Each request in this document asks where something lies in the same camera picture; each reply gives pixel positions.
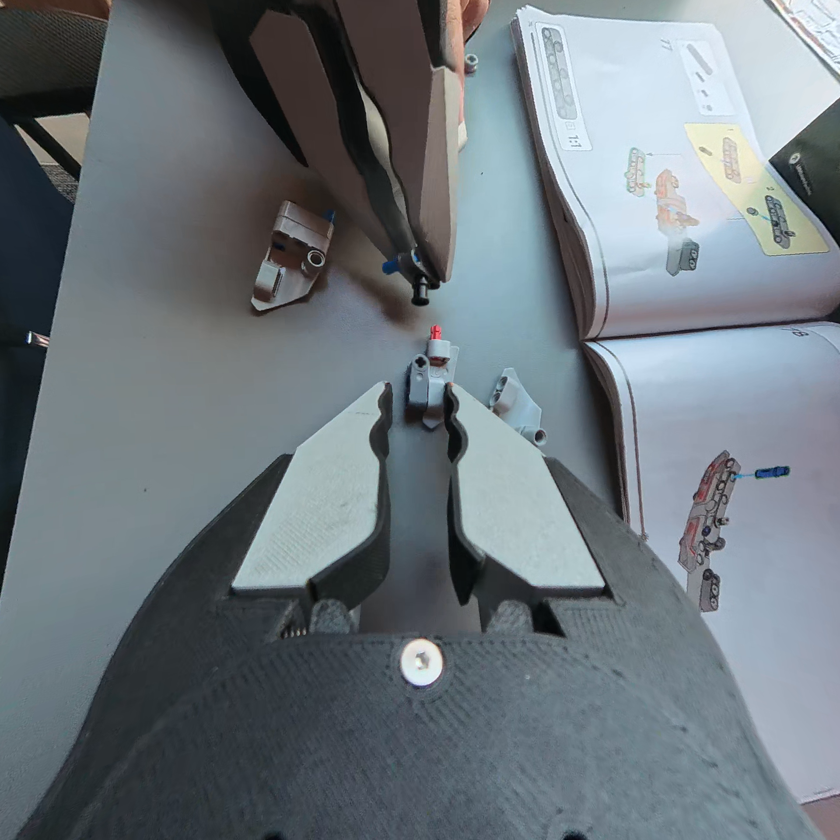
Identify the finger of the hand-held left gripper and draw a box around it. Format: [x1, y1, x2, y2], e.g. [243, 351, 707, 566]
[248, 5, 421, 263]
[336, 0, 459, 284]

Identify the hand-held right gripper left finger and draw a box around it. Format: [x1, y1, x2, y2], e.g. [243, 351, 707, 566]
[230, 381, 395, 611]

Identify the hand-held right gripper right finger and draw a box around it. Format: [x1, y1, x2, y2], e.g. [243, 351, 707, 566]
[443, 382, 609, 632]

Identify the small black pin assembly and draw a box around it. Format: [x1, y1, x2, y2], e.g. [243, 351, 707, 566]
[382, 248, 438, 307]

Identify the grey lego connector red pin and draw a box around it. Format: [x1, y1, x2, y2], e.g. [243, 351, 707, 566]
[406, 325, 460, 431]

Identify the light grey lego angled connector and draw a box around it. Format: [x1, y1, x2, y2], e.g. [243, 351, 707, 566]
[489, 367, 549, 448]

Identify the beige lego panel assembly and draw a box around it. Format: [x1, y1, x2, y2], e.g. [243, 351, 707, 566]
[251, 199, 337, 315]

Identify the open lego instruction booklet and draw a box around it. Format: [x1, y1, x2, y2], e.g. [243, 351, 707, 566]
[511, 5, 840, 805]

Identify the person's left hand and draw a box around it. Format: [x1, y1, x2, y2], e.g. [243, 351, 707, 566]
[441, 0, 493, 73]

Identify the black office chair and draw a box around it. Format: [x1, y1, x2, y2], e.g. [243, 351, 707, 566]
[0, 8, 111, 181]

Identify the black cardboard box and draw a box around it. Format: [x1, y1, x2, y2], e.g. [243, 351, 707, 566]
[769, 98, 840, 227]

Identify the white printed sheet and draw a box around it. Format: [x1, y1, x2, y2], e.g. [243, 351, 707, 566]
[764, 0, 840, 80]

